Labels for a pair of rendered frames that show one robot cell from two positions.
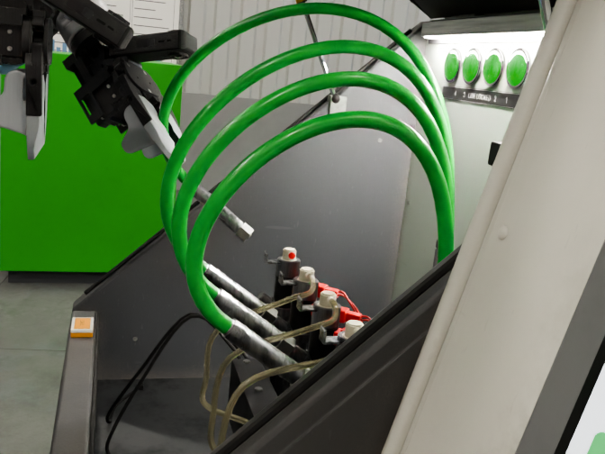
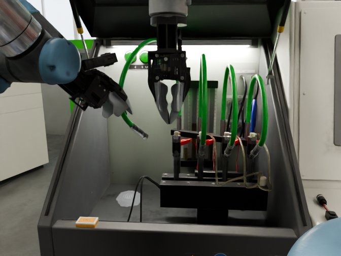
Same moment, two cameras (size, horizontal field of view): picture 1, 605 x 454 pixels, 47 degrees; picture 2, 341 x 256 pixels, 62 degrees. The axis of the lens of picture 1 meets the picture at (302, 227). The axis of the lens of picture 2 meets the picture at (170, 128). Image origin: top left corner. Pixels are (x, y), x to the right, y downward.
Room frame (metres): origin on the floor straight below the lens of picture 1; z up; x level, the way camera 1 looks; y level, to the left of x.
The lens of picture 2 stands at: (0.52, 0.86, 1.36)
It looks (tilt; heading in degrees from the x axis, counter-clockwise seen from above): 13 degrees down; 290
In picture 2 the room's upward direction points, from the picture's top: straight up
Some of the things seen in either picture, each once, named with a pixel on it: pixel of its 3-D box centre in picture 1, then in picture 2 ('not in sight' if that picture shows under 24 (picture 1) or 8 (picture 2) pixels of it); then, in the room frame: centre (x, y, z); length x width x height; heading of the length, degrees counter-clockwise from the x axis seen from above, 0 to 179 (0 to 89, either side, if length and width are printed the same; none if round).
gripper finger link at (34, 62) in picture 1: (33, 71); (179, 81); (0.71, 0.28, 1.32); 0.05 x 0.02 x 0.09; 16
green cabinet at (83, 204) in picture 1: (92, 163); not in sight; (4.29, 1.33, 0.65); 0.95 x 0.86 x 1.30; 107
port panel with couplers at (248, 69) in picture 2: not in sight; (240, 101); (0.65, -0.31, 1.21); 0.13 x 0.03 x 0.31; 16
